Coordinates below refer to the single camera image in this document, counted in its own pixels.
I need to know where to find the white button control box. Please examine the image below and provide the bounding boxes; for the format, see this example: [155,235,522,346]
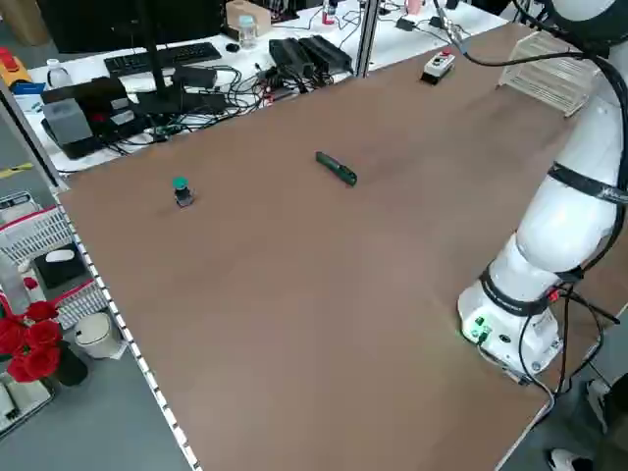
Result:
[420,48,456,85]

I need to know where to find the clear jar blue lid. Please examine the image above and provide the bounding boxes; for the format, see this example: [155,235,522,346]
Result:
[237,14,259,50]

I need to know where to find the black keyboard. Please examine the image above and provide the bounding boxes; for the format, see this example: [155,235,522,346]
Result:
[103,41,223,76]

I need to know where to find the black monitor stand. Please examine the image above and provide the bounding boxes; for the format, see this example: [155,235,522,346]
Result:
[131,0,227,117]

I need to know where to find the cardboard box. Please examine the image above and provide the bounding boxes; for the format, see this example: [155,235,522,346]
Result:
[225,0,273,40]

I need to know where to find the small white trash bin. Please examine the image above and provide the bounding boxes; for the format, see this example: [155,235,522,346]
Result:
[73,312,127,359]

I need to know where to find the black box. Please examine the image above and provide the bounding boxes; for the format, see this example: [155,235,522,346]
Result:
[32,247,89,290]

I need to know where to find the grey cube device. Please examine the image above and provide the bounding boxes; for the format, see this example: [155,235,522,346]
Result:
[41,97,94,146]

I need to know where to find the black vase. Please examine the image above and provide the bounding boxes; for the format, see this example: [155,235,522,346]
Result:
[51,340,89,389]

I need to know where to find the white plastic basket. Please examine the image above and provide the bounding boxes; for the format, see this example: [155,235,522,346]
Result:
[0,205,129,330]

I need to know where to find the red artificial roses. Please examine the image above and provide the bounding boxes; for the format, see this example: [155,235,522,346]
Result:
[0,277,65,384]

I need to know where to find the clear water bottle white cap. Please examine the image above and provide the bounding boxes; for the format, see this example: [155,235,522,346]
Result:
[47,58,74,90]

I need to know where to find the black monitor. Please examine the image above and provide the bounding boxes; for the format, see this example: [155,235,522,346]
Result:
[38,0,227,54]

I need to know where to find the blue carton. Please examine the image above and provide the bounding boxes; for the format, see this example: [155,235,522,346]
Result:
[12,80,48,114]

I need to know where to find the person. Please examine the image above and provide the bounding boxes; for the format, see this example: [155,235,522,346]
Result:
[547,376,628,471]

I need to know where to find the yellow emergency stop box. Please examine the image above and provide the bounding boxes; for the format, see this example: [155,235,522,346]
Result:
[0,46,30,87]

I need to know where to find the aluminium frame post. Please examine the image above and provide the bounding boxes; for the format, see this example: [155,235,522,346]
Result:
[356,0,380,78]

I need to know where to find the white wire rack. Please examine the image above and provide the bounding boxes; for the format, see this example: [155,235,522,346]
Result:
[495,31,602,118]

